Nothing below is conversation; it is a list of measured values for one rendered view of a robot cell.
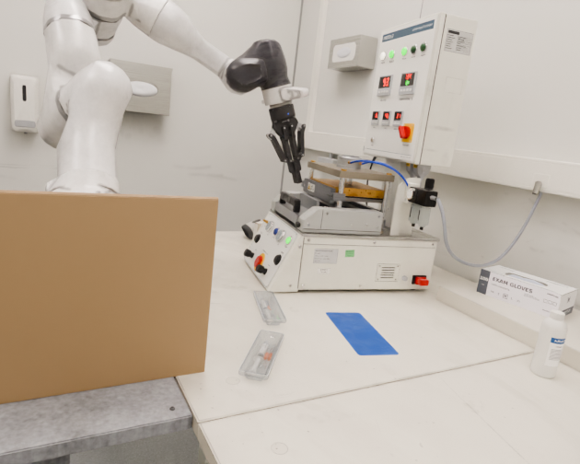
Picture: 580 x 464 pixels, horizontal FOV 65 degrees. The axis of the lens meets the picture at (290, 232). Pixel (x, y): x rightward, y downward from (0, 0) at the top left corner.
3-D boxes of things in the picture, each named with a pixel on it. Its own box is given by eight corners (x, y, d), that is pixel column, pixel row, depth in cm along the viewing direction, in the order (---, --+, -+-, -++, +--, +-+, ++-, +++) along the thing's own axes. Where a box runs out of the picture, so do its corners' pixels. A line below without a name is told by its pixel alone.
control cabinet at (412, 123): (384, 215, 173) (413, 37, 159) (437, 237, 143) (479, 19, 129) (345, 214, 168) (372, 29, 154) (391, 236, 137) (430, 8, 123)
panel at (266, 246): (243, 258, 158) (271, 212, 157) (266, 289, 130) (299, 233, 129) (238, 256, 157) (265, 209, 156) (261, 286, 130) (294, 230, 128)
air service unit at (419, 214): (408, 222, 140) (416, 174, 136) (436, 234, 126) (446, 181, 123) (393, 221, 138) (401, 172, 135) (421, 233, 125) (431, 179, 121)
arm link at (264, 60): (229, 98, 135) (232, 98, 125) (216, 51, 130) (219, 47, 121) (287, 84, 137) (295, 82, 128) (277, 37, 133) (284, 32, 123)
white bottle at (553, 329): (525, 370, 101) (540, 309, 98) (536, 365, 104) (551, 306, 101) (548, 381, 97) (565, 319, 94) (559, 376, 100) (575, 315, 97)
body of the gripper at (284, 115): (287, 102, 139) (294, 133, 142) (262, 109, 136) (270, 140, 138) (298, 100, 132) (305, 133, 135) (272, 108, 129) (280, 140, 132)
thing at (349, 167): (366, 191, 165) (372, 156, 162) (414, 209, 136) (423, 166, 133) (304, 187, 157) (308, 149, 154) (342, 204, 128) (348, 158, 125)
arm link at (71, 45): (60, 9, 97) (17, 59, 106) (77, 108, 89) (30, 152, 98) (107, 33, 106) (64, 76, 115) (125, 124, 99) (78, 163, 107)
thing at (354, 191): (353, 192, 160) (358, 165, 157) (386, 204, 139) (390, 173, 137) (308, 189, 154) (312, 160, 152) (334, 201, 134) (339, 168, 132)
